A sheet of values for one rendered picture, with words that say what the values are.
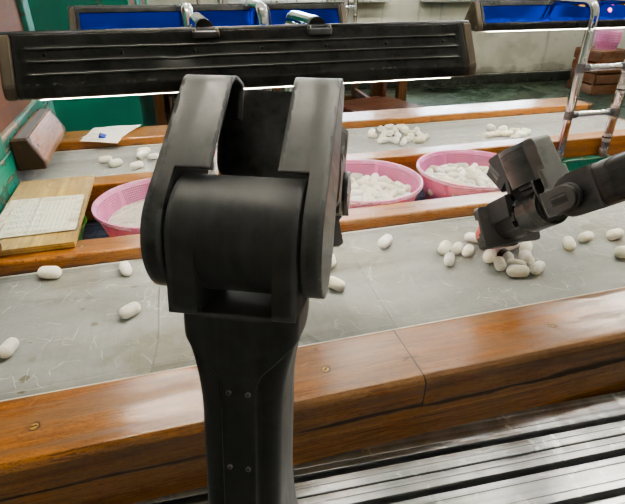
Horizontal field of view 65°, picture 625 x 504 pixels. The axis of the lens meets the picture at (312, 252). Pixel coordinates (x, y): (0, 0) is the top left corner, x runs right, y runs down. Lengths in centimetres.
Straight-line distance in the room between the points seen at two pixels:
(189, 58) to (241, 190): 45
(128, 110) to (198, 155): 319
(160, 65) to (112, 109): 279
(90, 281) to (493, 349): 61
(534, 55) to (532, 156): 625
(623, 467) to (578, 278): 32
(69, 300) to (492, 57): 623
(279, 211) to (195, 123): 7
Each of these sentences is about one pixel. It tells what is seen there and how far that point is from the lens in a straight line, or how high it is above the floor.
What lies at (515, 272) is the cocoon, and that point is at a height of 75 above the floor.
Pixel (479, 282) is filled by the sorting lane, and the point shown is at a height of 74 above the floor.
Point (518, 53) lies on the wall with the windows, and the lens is 688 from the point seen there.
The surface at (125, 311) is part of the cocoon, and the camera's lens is 75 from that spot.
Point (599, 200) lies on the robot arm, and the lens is 71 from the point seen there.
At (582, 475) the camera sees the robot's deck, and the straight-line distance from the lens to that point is 69.
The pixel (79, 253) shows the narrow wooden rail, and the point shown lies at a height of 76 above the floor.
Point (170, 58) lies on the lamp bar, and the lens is 68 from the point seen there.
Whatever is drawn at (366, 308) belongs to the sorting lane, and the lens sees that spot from 74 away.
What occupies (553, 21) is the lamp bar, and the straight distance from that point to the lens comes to 159.
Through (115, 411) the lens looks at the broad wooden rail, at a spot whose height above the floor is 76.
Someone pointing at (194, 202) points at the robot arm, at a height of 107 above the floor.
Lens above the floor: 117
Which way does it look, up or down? 29 degrees down
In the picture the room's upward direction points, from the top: straight up
